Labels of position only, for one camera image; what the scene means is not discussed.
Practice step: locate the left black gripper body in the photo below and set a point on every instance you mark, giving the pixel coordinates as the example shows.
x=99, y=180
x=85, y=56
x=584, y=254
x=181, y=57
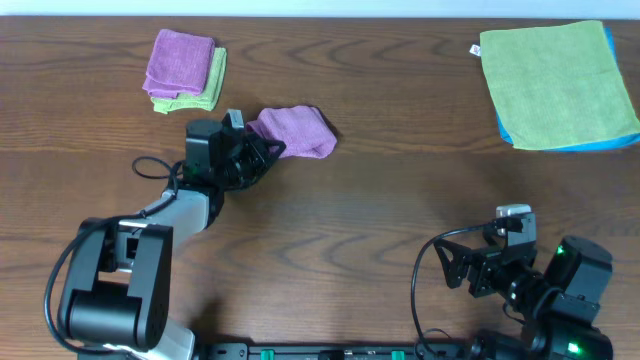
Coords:
x=255, y=157

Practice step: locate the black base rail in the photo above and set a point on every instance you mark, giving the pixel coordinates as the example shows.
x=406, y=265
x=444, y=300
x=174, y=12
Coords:
x=244, y=351

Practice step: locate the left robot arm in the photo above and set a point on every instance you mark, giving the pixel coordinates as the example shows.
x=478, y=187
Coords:
x=108, y=293

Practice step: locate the flat blue cloth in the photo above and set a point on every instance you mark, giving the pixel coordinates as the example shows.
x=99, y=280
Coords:
x=611, y=45

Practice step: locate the flat green cloth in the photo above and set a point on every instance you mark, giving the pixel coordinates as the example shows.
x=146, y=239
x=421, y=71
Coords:
x=558, y=88

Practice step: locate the purple microfiber cloth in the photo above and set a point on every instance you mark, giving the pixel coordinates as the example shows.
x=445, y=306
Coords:
x=302, y=129

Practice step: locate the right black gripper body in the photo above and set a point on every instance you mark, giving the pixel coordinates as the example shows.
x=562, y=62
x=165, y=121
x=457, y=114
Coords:
x=473, y=268

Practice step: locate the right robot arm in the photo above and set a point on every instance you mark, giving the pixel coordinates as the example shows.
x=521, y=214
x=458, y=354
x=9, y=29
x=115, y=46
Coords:
x=558, y=306

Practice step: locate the folded purple cloth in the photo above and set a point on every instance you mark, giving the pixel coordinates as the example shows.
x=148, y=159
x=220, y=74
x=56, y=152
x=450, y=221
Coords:
x=179, y=64

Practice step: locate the folded green cloth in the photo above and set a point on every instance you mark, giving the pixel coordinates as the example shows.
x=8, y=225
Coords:
x=208, y=99

